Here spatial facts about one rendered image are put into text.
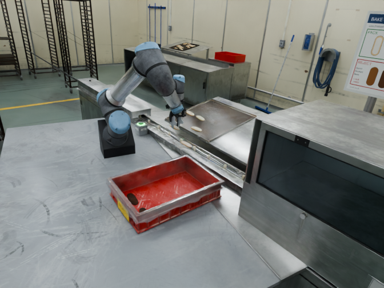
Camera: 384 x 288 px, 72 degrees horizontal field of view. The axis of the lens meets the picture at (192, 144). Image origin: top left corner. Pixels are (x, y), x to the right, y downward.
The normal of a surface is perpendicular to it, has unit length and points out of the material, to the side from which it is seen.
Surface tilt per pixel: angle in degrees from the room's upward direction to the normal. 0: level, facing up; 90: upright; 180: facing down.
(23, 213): 0
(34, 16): 90
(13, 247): 0
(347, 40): 90
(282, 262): 0
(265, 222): 90
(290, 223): 90
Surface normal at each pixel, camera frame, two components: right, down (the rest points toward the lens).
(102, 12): 0.64, 0.37
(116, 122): 0.42, -0.19
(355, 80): -0.78, 0.23
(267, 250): 0.06, -0.90
